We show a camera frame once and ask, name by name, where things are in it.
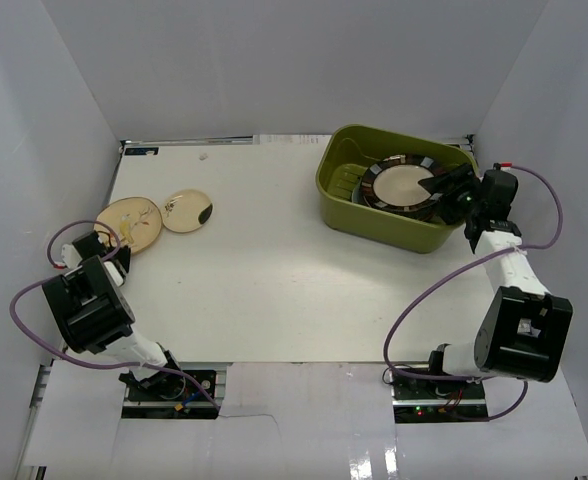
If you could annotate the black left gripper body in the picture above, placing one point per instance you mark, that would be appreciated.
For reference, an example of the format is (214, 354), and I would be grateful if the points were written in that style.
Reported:
(119, 256)

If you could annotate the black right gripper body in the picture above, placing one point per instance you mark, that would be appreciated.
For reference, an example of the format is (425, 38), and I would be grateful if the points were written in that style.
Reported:
(461, 202)

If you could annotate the tan bird branch plate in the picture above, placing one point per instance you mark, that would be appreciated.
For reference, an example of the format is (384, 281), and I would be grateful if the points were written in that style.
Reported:
(135, 221)

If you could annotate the black striped rim cream plate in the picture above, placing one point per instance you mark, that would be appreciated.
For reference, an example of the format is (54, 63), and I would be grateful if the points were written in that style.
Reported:
(391, 186)

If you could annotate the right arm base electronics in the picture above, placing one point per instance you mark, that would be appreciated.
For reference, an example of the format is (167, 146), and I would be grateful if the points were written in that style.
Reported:
(417, 401)

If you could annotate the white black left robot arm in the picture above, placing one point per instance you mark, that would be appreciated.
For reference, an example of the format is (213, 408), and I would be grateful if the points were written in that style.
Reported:
(93, 316)

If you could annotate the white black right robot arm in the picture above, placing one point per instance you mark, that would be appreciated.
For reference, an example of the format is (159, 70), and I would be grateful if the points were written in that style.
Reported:
(524, 330)

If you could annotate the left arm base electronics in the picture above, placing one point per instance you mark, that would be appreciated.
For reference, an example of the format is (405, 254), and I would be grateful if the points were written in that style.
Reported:
(177, 398)

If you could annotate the olive green plastic bin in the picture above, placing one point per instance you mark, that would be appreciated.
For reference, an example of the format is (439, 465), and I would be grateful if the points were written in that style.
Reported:
(349, 152)

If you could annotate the cream small insect plate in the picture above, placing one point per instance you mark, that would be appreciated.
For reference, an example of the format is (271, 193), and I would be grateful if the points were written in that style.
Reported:
(186, 211)

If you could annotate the blue label sticker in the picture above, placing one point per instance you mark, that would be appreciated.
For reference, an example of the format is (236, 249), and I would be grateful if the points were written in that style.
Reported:
(141, 151)

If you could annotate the white printed paper sheet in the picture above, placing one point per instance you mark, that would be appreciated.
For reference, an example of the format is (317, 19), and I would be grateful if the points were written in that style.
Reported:
(291, 139)

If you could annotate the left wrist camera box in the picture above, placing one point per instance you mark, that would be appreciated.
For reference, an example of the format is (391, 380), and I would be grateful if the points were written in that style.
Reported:
(70, 257)

